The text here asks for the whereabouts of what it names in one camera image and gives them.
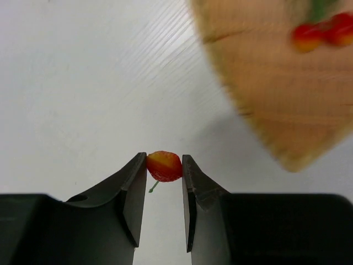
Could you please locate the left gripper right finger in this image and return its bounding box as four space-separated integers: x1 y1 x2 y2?
182 155 352 264

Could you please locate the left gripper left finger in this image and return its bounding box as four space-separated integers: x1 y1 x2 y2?
1 152 147 264

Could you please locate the single fake red cherry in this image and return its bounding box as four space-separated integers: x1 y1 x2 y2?
146 151 183 193

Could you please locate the fake cherry sprig with leaves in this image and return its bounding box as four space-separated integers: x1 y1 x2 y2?
290 1 352 52

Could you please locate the woven bamboo fruit basket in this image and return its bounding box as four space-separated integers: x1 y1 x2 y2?
191 1 352 172

